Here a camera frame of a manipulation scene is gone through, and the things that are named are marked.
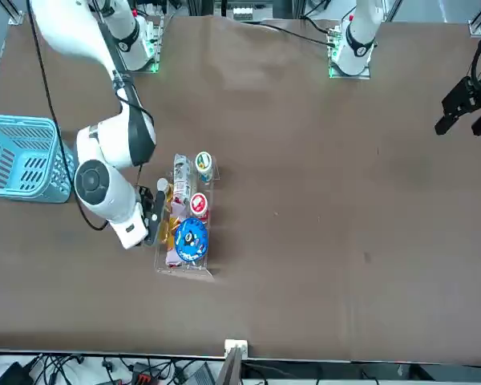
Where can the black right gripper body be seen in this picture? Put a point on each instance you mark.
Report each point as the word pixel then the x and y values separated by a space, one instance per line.
pixel 146 200

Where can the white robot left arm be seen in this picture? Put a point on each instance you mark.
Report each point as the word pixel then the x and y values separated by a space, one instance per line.
pixel 358 36

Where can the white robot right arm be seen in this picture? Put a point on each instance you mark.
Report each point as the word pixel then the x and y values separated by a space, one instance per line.
pixel 104 188

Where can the clear acrylic stepped shelf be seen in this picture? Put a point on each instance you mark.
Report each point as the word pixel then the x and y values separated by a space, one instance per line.
pixel 184 269

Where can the light blue plastic basket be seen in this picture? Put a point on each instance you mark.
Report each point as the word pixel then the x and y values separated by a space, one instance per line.
pixel 28 191

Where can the blue lidded cup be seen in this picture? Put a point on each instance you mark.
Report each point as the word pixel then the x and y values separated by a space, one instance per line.
pixel 190 238

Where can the red lid white jar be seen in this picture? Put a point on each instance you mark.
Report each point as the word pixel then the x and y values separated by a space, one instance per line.
pixel 198 202

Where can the green lid white jar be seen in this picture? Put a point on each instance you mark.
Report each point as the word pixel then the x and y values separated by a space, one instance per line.
pixel 203 160

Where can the aluminium frame post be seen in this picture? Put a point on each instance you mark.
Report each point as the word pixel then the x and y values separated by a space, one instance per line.
pixel 230 365

